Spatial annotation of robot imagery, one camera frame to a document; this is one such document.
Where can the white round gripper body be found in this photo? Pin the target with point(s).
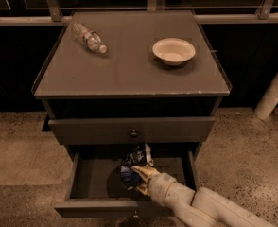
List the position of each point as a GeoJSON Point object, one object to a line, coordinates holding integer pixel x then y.
{"type": "Point", "coordinates": [160, 187]}

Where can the blue chip bag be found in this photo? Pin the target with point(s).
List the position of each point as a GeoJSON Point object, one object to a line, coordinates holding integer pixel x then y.
{"type": "Point", "coordinates": [139, 156]}

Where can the white paper bowl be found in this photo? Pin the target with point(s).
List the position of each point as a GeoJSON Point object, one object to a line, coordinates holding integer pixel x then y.
{"type": "Point", "coordinates": [174, 51]}

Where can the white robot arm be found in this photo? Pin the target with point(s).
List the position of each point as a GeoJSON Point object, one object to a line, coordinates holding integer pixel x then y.
{"type": "Point", "coordinates": [201, 208]}

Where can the brass middle drawer knob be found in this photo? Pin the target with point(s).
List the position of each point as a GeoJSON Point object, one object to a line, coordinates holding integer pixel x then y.
{"type": "Point", "coordinates": [133, 221]}

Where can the brass drawer knob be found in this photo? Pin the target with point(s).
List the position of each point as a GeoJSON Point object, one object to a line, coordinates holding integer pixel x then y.
{"type": "Point", "coordinates": [134, 133]}
{"type": "Point", "coordinates": [133, 221]}

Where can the brass top drawer knob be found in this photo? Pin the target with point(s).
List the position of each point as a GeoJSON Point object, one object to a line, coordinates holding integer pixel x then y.
{"type": "Point", "coordinates": [134, 133]}

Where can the grey top drawer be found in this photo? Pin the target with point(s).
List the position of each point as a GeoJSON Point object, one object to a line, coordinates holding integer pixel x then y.
{"type": "Point", "coordinates": [104, 131]}

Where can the open grey middle drawer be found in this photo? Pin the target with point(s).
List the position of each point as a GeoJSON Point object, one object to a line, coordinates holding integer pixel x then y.
{"type": "Point", "coordinates": [95, 189]}

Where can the grey drawer cabinet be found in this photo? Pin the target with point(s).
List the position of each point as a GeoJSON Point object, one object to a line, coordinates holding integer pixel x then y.
{"type": "Point", "coordinates": [129, 81]}

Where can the clear plastic water bottle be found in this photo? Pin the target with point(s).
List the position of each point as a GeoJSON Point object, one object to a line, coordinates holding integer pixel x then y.
{"type": "Point", "coordinates": [88, 38]}

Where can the white post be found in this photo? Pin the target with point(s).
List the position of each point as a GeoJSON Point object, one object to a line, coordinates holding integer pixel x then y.
{"type": "Point", "coordinates": [268, 101]}

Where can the metal railing frame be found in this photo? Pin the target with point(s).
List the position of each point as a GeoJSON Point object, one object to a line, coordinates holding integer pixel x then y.
{"type": "Point", "coordinates": [139, 3]}

